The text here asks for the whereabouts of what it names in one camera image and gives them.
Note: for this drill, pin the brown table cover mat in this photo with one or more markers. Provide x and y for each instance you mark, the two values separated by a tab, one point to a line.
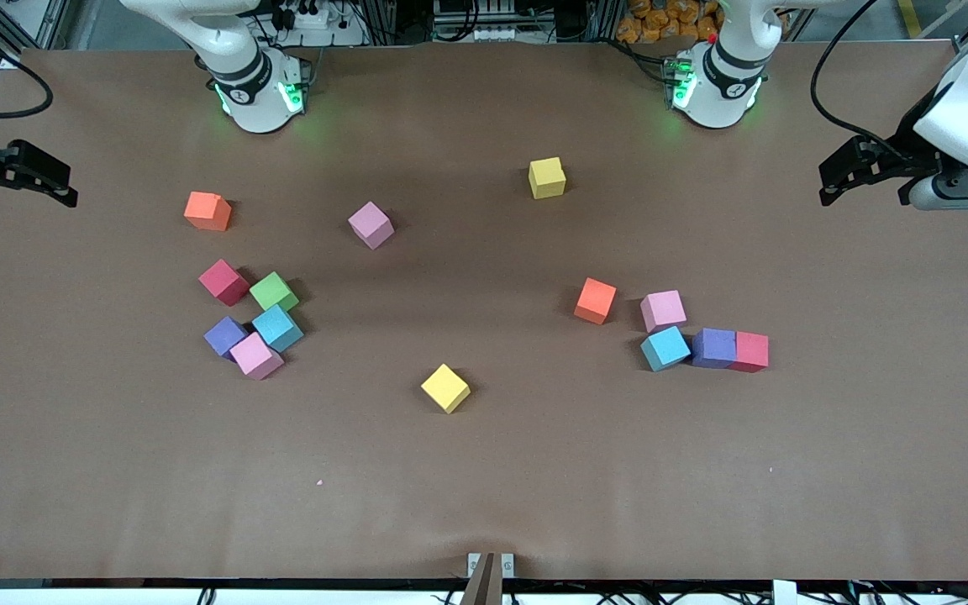
484	487

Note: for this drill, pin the yellow foam cube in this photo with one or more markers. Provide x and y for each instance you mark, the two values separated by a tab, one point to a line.
445	388
547	178

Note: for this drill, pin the green foam cube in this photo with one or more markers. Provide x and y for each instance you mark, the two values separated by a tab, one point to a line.
273	291

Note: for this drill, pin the purple foam cube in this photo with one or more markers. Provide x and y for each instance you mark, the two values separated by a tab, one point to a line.
713	348
222	336

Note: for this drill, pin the pink foam cube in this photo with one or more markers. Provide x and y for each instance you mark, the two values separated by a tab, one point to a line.
255	355
663	310
370	224

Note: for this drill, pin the orange foam cube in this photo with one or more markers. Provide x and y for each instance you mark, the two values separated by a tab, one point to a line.
595	301
207	212

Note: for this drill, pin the cyan foam cube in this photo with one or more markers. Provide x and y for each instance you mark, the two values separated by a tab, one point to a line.
665	349
277	328

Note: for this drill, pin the table edge clamp bracket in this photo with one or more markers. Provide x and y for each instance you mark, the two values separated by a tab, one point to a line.
491	580

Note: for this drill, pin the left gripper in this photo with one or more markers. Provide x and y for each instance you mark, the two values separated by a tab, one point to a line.
902	150

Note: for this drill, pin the slim white power strip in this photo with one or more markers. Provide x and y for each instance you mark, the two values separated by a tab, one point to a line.
492	34

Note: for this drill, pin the red foam cube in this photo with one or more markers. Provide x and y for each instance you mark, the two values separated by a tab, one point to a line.
223	281
753	351

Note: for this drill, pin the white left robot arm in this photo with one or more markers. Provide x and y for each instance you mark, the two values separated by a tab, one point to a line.
719	92

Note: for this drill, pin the white paper tag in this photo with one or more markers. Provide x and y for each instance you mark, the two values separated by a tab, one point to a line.
784	593

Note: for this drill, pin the bag of orange snacks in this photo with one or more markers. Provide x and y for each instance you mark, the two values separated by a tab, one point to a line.
660	21

